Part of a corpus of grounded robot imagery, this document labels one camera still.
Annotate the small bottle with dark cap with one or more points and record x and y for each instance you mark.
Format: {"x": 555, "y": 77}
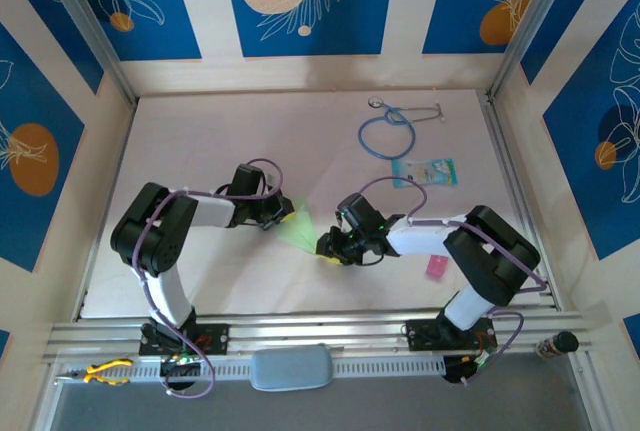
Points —
{"x": 565, "y": 342}

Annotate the aluminium corner post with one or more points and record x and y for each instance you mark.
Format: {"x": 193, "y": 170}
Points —
{"x": 531, "y": 16}
{"x": 84, "y": 16}

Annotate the black controller board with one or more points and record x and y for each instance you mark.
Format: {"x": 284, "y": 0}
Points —
{"x": 172, "y": 366}
{"x": 455, "y": 368}

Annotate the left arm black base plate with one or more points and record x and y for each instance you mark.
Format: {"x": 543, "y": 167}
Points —
{"x": 215, "y": 338}

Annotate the pale pink table mat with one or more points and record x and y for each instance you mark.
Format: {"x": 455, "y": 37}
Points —
{"x": 200, "y": 126}

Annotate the teal wipes packet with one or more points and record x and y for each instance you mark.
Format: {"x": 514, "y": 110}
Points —
{"x": 440, "y": 171}

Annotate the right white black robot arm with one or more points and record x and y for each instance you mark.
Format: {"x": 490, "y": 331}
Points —
{"x": 420, "y": 238}

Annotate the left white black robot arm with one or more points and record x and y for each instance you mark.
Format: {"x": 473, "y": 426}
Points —
{"x": 212, "y": 211}

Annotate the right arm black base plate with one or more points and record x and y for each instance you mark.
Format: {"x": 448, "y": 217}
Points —
{"x": 422, "y": 333}

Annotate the green paper sheet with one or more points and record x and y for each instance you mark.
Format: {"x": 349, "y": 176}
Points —
{"x": 300, "y": 231}

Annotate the aluminium profile beam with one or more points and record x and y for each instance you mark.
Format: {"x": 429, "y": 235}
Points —
{"x": 320, "y": 331}

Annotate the grey blue pouch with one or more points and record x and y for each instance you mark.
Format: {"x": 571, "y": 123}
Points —
{"x": 292, "y": 368}

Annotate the aluminium table side rail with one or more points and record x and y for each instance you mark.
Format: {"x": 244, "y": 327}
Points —
{"x": 495, "y": 121}

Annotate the blue stethoscope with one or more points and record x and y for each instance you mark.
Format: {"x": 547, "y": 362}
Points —
{"x": 375, "y": 101}

